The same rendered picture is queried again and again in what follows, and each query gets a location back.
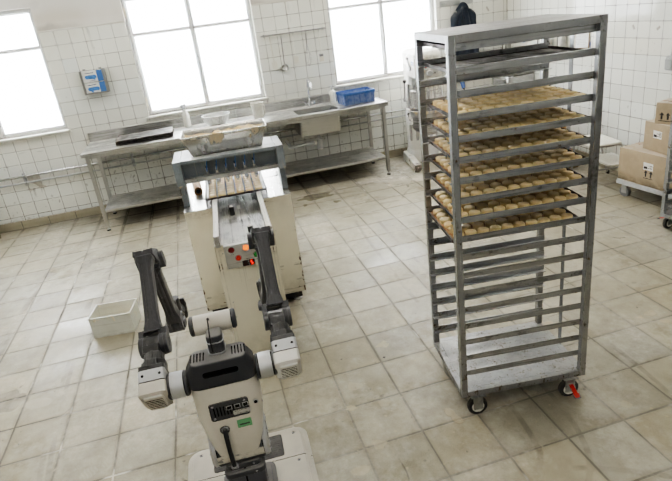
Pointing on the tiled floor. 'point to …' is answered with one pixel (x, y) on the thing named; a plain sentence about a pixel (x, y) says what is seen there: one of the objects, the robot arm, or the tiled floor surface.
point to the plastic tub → (115, 318)
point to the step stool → (609, 153)
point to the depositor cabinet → (283, 217)
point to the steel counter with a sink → (104, 145)
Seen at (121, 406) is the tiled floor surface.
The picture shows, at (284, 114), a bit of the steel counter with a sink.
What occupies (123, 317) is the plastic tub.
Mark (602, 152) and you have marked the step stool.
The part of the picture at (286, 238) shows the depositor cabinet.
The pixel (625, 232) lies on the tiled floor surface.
